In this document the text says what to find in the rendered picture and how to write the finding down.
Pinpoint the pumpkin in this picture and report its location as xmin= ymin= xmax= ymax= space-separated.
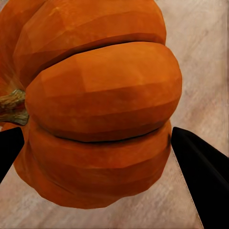
xmin=0 ymin=0 xmax=182 ymax=209

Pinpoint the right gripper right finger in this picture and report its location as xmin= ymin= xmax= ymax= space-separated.
xmin=171 ymin=127 xmax=229 ymax=229

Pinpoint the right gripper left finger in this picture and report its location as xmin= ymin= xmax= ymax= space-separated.
xmin=0 ymin=127 xmax=24 ymax=183

